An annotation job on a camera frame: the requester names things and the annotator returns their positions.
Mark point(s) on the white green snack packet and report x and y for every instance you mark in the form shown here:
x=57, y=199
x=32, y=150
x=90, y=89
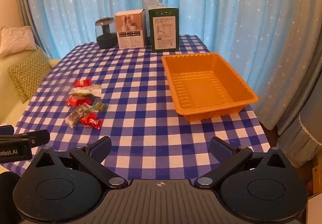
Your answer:
x=86, y=91

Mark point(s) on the green zigzag pillow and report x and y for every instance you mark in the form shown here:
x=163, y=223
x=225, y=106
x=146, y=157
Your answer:
x=35, y=75
x=13, y=76

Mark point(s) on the blue white checkered tablecloth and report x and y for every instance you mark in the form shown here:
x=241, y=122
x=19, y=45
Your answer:
x=146, y=113

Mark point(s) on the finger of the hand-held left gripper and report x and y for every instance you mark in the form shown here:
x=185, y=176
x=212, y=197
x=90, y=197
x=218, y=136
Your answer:
x=6, y=130
x=37, y=137

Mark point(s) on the brown wooden board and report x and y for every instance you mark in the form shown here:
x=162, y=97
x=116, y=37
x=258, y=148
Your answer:
x=317, y=173

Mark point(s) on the pink cushion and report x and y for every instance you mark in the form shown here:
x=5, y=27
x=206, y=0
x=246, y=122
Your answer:
x=16, y=39

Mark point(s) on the white cardboard box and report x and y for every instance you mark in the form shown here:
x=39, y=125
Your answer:
x=130, y=30

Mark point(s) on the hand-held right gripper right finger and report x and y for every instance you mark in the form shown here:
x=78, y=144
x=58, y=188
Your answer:
x=220, y=149

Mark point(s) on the pale yellow sofa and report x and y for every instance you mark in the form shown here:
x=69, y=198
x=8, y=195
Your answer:
x=15, y=105

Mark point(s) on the red silver candy packet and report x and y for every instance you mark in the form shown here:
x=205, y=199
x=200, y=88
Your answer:
x=91, y=121

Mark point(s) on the green cardboard box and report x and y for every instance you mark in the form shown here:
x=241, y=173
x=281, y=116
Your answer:
x=164, y=30

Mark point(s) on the orange plastic tray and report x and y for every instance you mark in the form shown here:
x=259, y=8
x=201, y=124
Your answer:
x=201, y=88

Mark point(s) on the dark green glass humidifier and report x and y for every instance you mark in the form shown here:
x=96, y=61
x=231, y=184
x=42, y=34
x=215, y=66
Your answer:
x=105, y=37

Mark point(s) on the grey white snack packet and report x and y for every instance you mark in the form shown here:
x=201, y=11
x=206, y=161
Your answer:
x=78, y=114

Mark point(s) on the grey curtain with lace trim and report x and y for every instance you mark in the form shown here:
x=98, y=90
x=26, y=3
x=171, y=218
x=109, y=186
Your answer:
x=304, y=128

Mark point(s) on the red snack packet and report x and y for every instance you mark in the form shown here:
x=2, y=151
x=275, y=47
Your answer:
x=83, y=83
x=78, y=101

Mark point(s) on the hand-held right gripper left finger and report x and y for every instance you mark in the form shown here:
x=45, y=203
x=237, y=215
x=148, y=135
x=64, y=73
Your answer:
x=102, y=149

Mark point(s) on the small green candy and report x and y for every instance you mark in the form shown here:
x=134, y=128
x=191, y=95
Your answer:
x=100, y=106

